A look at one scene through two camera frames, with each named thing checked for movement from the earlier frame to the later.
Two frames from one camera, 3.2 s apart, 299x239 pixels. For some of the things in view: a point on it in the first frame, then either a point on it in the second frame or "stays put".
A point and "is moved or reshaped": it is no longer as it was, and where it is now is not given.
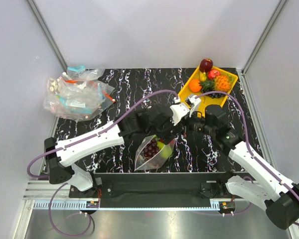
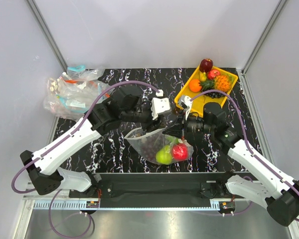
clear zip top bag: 152,153 is moved or reshaped
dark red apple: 206,65 stays put
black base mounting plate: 157,190 stays put
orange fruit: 194,85 stays put
